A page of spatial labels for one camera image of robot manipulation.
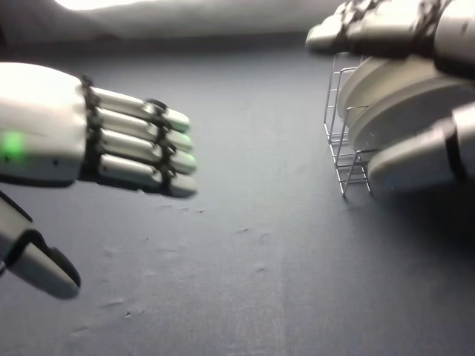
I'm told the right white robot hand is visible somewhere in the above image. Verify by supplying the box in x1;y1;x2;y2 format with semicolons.
304;0;475;197

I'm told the silver wire dish rack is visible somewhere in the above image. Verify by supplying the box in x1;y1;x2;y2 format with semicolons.
323;51;376;198

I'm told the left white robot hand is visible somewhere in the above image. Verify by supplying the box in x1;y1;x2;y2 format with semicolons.
0;61;198;300

